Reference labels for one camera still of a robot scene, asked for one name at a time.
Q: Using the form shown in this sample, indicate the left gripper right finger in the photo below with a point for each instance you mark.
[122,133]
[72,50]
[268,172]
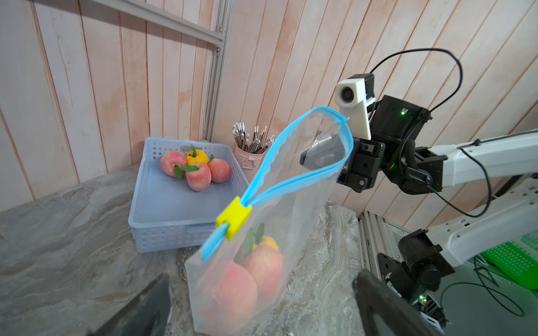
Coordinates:
[383,312]

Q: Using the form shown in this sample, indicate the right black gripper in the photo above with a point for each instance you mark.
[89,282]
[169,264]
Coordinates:
[392,150]

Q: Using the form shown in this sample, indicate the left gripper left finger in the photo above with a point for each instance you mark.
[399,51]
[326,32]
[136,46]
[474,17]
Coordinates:
[148,313]

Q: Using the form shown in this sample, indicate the orange pink toy peach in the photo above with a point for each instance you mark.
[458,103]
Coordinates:
[232,302]

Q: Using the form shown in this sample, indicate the clear zip-top bag blue zipper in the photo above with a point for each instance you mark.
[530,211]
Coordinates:
[283,201]

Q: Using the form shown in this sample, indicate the yellow toy fruit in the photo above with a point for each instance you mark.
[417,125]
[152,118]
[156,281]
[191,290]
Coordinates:
[266,241]

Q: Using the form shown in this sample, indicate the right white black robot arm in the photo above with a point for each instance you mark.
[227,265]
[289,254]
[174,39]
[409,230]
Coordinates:
[492,118]

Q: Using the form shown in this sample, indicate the pink peach basket right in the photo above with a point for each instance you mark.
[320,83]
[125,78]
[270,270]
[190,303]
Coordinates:
[220,170]

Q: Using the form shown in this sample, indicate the pink peach basket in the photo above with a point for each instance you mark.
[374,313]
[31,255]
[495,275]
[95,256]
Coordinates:
[198,175]
[220,170]

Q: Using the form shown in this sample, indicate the pink peach basket centre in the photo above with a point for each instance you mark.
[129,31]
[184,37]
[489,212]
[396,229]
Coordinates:
[198,175]

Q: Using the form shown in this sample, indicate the pink peach in basket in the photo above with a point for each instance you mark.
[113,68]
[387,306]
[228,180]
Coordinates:
[171,159]

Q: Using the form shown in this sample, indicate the bundle of pens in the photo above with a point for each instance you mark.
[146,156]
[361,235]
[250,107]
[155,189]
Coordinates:
[257,143]

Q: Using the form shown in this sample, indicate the pink pen cup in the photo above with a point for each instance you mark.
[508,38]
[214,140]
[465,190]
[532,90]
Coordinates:
[249,162]

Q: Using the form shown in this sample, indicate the yellow fruit in basket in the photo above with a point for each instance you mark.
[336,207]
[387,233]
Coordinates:
[196,156]

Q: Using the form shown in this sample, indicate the lavender plastic basket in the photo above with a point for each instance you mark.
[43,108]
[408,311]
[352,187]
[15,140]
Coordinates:
[165,213]

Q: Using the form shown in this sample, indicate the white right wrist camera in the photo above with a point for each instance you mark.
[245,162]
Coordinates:
[353,96]

